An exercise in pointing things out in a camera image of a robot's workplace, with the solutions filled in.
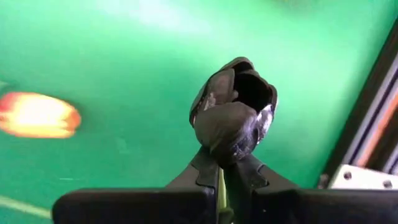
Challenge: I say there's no orange artificial tulip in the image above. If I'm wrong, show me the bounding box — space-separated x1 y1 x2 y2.
0 80 82 139

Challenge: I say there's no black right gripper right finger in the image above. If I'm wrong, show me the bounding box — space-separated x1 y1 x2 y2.
223 153 398 224

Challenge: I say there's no white metal corner bracket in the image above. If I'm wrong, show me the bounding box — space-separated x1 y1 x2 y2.
328 164 398 190

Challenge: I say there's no green table mat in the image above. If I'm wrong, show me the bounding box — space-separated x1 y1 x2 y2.
0 0 398 224

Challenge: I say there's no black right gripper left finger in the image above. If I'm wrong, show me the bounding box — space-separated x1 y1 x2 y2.
51 146 220 224

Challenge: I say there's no black artificial tulip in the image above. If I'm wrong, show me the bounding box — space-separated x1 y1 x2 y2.
188 56 279 218

